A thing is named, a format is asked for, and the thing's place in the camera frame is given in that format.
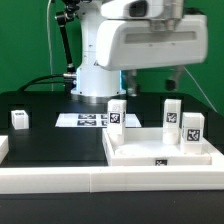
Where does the black cable bundle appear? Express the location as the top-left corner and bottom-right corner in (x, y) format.
(17, 73), (78, 93)

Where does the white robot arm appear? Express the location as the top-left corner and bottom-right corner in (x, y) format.
(60, 0), (208, 103)

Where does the grey thin cable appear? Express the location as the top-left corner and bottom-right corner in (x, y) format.
(45, 0), (56, 92)
(183, 66), (221, 116)

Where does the white square table top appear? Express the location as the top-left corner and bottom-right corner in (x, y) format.
(102, 128), (212, 166)

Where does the white U-shaped obstacle fence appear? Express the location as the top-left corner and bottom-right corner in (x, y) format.
(0, 133), (224, 195)

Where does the grey thin cable left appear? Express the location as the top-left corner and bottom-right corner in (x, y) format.
(45, 0), (56, 92)

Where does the white sheet with tag markers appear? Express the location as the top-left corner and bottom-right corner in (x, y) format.
(54, 113), (142, 128)

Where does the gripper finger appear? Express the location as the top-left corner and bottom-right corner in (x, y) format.
(165, 65), (185, 91)
(125, 70), (139, 97)

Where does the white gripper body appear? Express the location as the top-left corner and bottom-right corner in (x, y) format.
(96, 0), (208, 70)

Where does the grey thin cable right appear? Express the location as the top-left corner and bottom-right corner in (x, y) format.
(183, 66), (221, 116)

